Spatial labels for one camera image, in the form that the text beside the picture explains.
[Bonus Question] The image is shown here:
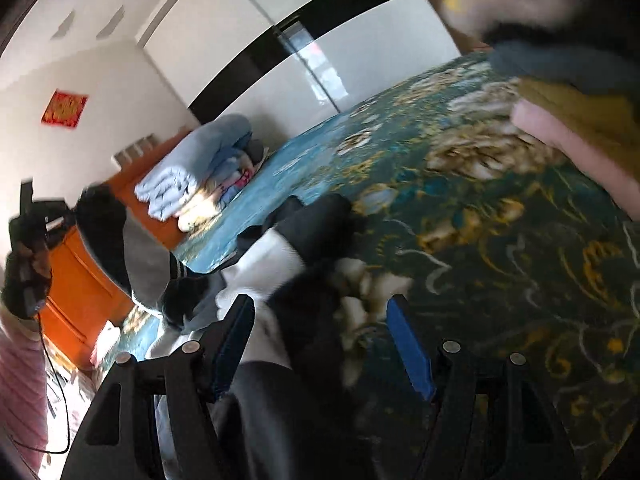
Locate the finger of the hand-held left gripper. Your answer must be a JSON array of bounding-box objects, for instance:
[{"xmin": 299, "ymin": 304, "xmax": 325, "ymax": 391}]
[{"xmin": 46, "ymin": 216, "xmax": 77, "ymax": 250}]

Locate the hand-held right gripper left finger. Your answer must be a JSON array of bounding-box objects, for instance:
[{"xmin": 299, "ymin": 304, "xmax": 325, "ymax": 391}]
[{"xmin": 60, "ymin": 294, "xmax": 257, "ymax": 480}]

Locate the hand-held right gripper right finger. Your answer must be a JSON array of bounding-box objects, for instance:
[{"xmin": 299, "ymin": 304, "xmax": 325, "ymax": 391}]
[{"xmin": 386, "ymin": 295, "xmax": 584, "ymax": 480}]

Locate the black and white hoodie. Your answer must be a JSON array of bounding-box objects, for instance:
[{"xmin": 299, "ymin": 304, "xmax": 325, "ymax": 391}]
[{"xmin": 75, "ymin": 184, "xmax": 416, "ymax": 480}]

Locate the person's left forearm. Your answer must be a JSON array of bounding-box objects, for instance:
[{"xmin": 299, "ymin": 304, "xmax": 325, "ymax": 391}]
[{"xmin": 0, "ymin": 308, "xmax": 50, "ymax": 477}]

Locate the person's left hand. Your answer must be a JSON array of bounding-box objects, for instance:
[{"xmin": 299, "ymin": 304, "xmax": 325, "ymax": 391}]
[{"xmin": 1, "ymin": 246, "xmax": 54, "ymax": 321}]

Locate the wooden headboard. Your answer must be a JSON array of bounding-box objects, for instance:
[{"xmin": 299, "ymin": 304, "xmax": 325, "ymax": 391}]
[{"xmin": 39, "ymin": 127, "xmax": 202, "ymax": 372}]

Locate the blue floral blanket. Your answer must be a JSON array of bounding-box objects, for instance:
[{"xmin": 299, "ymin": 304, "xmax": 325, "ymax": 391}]
[{"xmin": 95, "ymin": 52, "xmax": 640, "ymax": 480}]

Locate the light blue folded quilt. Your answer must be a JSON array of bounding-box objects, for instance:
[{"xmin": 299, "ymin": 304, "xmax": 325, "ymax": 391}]
[{"xmin": 134, "ymin": 113, "xmax": 254, "ymax": 222}]

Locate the floral folded quilt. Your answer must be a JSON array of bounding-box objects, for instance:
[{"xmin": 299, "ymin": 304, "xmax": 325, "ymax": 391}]
[{"xmin": 177, "ymin": 152, "xmax": 264, "ymax": 234}]

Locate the mustard yellow folded cloth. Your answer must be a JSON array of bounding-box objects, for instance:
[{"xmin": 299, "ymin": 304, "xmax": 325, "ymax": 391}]
[{"xmin": 516, "ymin": 77, "xmax": 640, "ymax": 173}]

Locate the white wardrobe with black stripe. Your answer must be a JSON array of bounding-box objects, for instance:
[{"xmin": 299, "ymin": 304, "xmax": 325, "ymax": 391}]
[{"xmin": 135, "ymin": 0, "xmax": 462, "ymax": 126}]

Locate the blue grey folded cloth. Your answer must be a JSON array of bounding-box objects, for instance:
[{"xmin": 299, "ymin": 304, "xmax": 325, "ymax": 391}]
[{"xmin": 488, "ymin": 41, "xmax": 640, "ymax": 97}]

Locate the dark folded cloth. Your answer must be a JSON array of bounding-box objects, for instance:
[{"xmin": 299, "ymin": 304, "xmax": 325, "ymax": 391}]
[{"xmin": 482, "ymin": 0, "xmax": 640, "ymax": 63}]

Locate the red wall decoration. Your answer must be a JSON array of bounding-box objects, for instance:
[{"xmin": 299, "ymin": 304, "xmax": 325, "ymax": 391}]
[{"xmin": 41, "ymin": 89, "xmax": 89, "ymax": 131}]

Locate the black cable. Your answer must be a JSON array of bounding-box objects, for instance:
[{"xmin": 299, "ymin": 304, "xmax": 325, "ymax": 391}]
[{"xmin": 9, "ymin": 305, "xmax": 72, "ymax": 456}]

